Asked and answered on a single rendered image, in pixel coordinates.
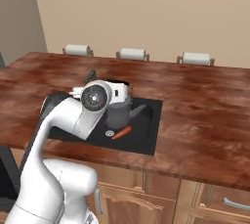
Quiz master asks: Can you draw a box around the grey cupboard door handle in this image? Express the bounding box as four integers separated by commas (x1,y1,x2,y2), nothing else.
94,188,104,216

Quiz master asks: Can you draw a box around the black sink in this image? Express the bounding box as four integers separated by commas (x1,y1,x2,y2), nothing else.
48,77,164,157

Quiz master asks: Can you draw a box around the orange carrot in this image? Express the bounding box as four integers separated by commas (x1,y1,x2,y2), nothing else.
110,125,133,141

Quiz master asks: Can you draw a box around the white stool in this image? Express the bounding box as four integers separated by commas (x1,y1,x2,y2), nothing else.
115,47,151,63
62,43,95,58
176,51,216,67

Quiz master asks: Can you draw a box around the grey drawer handle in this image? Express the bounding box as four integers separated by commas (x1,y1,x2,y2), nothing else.
222,197,250,211

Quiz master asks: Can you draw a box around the dark grey tap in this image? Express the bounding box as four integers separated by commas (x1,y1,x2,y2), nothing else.
80,68,98,86

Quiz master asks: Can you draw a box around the black appliance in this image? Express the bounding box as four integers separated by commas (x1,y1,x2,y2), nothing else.
0,145,21,213

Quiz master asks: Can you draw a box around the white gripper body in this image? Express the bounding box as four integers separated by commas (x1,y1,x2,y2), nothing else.
118,82,132,104

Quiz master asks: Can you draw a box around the wooden drawer front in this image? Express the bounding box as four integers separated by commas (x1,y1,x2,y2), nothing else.
190,182,250,224

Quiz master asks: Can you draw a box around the wooden panel under sink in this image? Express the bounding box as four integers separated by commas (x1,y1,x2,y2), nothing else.
96,163,145,191

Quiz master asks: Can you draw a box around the wooden cupboard door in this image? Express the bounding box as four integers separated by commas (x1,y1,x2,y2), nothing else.
87,182,181,224

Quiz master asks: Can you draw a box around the grey kettle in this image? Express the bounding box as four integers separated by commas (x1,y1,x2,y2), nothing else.
104,95,147,130

